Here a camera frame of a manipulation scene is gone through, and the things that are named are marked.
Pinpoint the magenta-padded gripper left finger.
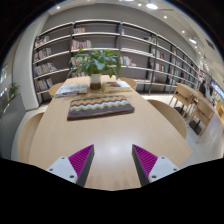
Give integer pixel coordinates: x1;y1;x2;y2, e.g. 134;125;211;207
45;143;96;188

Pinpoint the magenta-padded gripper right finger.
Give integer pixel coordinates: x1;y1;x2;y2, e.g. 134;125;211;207
131;143;181;187

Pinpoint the zigzag striped grey towel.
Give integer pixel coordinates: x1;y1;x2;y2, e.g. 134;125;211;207
66;94;136;122

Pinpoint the round-backed wooden chair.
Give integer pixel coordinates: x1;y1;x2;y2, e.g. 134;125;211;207
146;99;188;140
117;76;138;91
48;82;65;98
17;111;45;164

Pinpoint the slatted wooden chair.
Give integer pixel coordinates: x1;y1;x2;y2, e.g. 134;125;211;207
188;99;215;144
168;87;195;118

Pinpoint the white-covered book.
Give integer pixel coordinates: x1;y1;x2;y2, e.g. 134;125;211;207
54;83;89;99

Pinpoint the wooden side table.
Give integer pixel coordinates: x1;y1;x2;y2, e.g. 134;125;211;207
176;82;216;105

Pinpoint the person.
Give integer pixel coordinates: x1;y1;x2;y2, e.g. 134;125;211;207
198;79;208;98

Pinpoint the small green ledge plant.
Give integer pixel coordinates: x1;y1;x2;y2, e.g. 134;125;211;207
7;82;20;101

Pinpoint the yellow-covered book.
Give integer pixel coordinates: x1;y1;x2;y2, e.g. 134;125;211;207
101;80;133;94

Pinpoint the potted green leafy plant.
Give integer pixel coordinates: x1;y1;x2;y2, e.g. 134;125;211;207
67;48;124;90

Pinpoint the grey bookshelf unit with books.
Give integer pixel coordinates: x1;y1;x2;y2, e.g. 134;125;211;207
32;18;201;96

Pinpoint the group of ceiling lights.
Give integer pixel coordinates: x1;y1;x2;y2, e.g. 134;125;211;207
54;0;201;46

